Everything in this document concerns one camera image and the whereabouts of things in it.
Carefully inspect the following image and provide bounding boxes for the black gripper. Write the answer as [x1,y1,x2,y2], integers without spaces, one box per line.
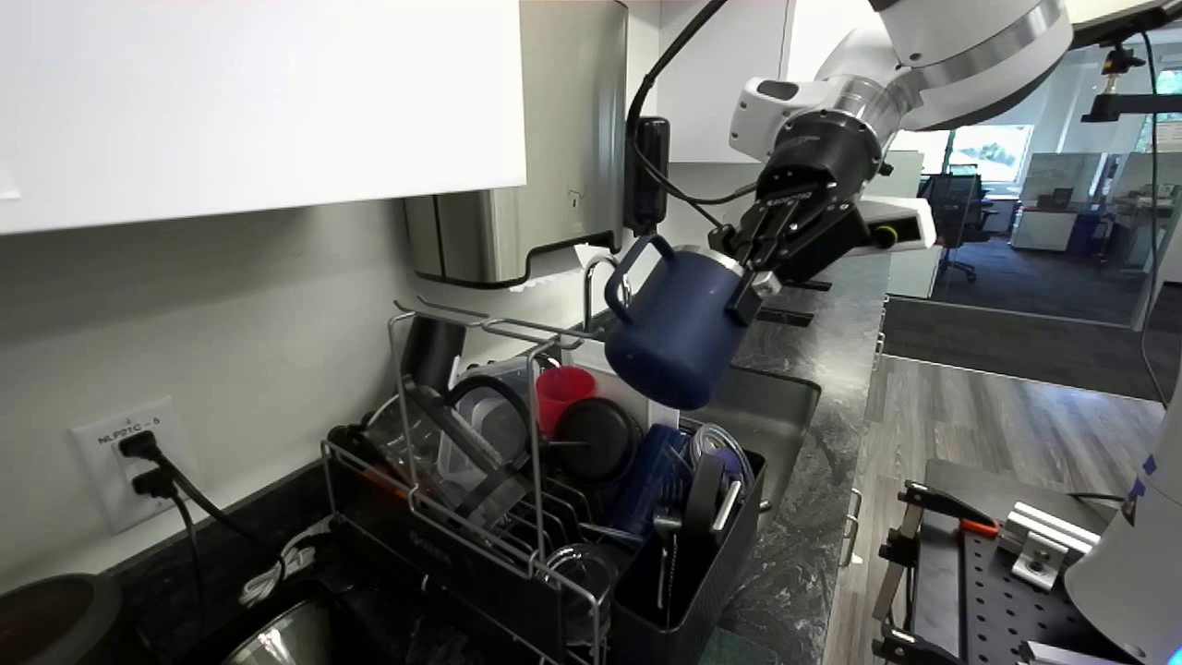
[716,107,895,323]

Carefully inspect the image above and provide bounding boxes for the dark blue thermos mug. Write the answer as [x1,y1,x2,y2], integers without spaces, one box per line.
[599,232,756,412]

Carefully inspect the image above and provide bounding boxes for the stainless steel sink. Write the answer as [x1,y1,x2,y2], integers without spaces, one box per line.
[706,362,828,508]

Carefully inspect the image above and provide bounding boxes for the chrome sink faucet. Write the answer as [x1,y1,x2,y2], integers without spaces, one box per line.
[581,252,638,336]

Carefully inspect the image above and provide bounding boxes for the black dish rack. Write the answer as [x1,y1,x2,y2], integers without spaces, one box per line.
[319,296,769,665]

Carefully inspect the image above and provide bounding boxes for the blue office chair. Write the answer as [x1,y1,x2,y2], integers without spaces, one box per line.
[920,171,990,252]

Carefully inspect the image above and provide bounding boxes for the clear drinking glass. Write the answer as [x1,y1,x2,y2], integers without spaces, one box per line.
[680,421,756,530]

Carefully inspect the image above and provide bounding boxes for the blue cup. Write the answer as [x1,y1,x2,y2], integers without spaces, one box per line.
[608,421,696,534]

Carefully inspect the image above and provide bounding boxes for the red cup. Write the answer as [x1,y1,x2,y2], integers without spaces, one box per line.
[533,362,602,442]

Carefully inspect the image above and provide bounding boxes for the black round lid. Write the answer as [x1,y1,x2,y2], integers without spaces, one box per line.
[549,396,642,487]

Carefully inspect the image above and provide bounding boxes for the steel paper towel dispenser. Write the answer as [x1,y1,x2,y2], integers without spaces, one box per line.
[400,0,632,291]

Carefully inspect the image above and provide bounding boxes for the black perforated breadboard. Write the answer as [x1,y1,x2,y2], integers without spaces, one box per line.
[869,459,1119,665]

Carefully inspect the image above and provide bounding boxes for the steel bowl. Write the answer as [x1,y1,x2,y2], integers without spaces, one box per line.
[222,594,345,665]

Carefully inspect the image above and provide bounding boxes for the brown bowl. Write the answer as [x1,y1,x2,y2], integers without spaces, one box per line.
[0,571,127,665]

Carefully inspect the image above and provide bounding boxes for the black wall soap dispenser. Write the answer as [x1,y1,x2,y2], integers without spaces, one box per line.
[620,112,675,243]

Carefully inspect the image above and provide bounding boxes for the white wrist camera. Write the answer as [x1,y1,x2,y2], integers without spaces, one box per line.
[887,192,945,247]

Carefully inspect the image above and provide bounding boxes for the red handled clamp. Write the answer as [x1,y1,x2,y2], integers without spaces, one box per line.
[895,479,1009,545]

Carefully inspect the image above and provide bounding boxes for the aluminium bracket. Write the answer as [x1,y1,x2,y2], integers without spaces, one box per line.
[999,496,1105,594]

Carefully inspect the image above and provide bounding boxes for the black camera boom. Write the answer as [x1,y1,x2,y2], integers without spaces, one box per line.
[1066,0,1182,125]

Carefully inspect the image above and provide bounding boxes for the white cable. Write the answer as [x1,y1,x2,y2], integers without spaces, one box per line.
[237,523,326,610]

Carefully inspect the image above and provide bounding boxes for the black power plug cord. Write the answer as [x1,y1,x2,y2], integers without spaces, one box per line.
[127,464,216,621]
[116,423,270,549]

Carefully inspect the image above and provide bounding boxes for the white wall outlet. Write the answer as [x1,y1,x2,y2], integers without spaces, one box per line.
[65,396,187,538]

